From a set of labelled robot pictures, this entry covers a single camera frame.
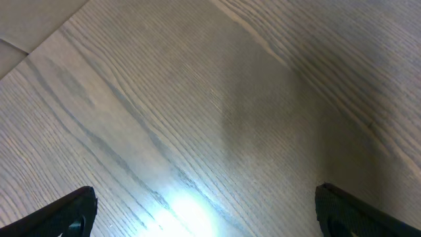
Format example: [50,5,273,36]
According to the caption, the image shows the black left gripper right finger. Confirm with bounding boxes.
[315,183,420,237]

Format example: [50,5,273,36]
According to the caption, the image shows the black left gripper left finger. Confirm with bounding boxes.
[1,186,97,237]

